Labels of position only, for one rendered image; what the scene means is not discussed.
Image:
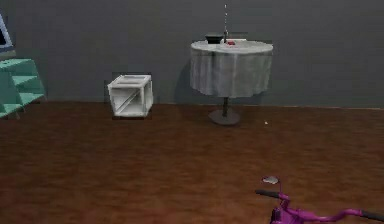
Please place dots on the round table with grey cloth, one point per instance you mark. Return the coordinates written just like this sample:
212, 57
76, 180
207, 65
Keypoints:
230, 68

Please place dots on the small red object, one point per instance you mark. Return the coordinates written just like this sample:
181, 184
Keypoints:
230, 43

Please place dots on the purple toy tricycle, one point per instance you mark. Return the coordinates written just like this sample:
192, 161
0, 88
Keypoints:
300, 211

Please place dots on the thin black antenna rod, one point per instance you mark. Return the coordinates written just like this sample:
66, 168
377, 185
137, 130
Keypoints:
225, 23

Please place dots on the black bowl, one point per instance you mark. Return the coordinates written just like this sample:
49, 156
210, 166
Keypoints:
214, 38

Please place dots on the green shelf unit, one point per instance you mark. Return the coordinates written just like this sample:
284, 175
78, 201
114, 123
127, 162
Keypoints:
18, 86

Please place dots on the television set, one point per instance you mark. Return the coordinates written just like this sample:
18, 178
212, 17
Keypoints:
4, 35

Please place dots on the small grey flat object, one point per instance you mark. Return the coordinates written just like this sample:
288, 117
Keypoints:
270, 180

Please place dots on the white wooden crate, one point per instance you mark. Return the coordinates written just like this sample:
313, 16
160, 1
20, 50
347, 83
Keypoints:
130, 96

